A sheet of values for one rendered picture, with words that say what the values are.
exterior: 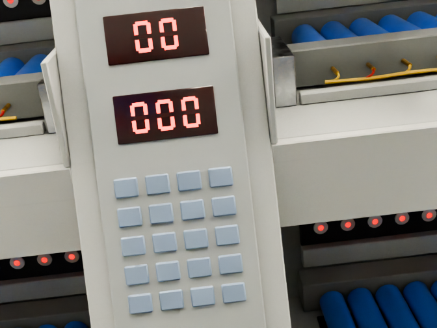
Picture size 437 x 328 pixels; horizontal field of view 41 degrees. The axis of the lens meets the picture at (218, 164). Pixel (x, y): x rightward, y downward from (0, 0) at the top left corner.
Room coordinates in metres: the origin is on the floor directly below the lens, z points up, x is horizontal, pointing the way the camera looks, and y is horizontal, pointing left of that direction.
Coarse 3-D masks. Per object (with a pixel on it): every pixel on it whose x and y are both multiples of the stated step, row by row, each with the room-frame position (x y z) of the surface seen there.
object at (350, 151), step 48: (288, 0) 0.44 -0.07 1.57; (336, 0) 0.44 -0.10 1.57; (384, 0) 0.44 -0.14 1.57; (432, 0) 0.43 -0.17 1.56; (288, 48) 0.33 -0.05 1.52; (336, 48) 0.34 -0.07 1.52; (384, 48) 0.34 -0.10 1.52; (432, 48) 0.34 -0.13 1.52; (288, 96) 0.32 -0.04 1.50; (336, 96) 0.32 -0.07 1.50; (384, 96) 0.32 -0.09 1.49; (432, 96) 0.31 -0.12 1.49; (288, 144) 0.27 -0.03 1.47; (336, 144) 0.28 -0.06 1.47; (384, 144) 0.28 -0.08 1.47; (432, 144) 0.28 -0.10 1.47; (288, 192) 0.28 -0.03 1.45; (336, 192) 0.28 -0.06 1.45; (384, 192) 0.29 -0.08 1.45; (432, 192) 0.29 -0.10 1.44
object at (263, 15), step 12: (264, 0) 0.47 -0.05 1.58; (408, 0) 0.48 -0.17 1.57; (264, 12) 0.47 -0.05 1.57; (264, 24) 0.47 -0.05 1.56; (288, 228) 0.47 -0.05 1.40; (288, 240) 0.47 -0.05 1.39; (288, 252) 0.47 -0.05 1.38; (300, 252) 0.47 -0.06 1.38; (288, 264) 0.47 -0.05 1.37; (300, 264) 0.47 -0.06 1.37; (336, 264) 0.47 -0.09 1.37; (288, 276) 0.47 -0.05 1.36; (288, 288) 0.47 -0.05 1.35; (24, 300) 0.47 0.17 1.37; (36, 300) 0.47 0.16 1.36
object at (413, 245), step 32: (320, 224) 0.44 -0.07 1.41; (352, 224) 0.44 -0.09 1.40; (384, 224) 0.44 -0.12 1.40; (416, 224) 0.44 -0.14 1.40; (320, 256) 0.44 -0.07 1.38; (352, 256) 0.44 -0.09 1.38; (384, 256) 0.44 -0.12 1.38; (416, 256) 0.44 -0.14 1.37; (320, 288) 0.43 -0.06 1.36; (352, 288) 0.43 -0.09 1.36; (384, 288) 0.42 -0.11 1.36; (416, 288) 0.41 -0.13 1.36; (320, 320) 0.42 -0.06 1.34; (352, 320) 0.40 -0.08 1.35; (384, 320) 0.41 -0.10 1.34; (416, 320) 0.41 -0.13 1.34
